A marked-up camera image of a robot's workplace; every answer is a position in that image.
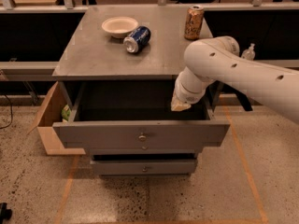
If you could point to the grey drawer cabinet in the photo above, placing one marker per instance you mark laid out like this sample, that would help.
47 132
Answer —
161 59

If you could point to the gold drink can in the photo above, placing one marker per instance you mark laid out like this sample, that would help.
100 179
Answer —
194 21

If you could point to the grey metal railing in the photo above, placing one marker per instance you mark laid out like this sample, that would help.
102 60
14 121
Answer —
87 68

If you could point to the grey top drawer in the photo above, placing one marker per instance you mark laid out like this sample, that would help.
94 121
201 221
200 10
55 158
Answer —
136 114

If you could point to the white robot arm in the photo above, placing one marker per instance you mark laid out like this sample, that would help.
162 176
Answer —
208 60

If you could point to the cardboard box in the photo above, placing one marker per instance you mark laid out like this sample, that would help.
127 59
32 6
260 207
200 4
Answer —
48 113

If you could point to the grey bottom drawer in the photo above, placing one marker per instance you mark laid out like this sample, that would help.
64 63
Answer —
144 167

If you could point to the clear sanitizer bottle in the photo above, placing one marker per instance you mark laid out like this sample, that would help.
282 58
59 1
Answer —
249 53

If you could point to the green item in box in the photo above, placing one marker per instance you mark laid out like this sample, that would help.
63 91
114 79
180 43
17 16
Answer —
65 113

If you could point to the grey drawer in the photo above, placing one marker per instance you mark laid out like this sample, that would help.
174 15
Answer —
144 167
143 150
136 114

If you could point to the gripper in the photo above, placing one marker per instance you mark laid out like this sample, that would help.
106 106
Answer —
186 96

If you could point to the grey middle drawer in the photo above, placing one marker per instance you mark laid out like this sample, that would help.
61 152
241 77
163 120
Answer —
143 150

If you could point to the black object on floor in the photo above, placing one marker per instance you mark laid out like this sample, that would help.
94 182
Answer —
5 213

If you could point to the white bowl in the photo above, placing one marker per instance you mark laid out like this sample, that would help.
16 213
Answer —
119 27

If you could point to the blue soda can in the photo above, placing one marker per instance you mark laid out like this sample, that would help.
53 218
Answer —
137 39

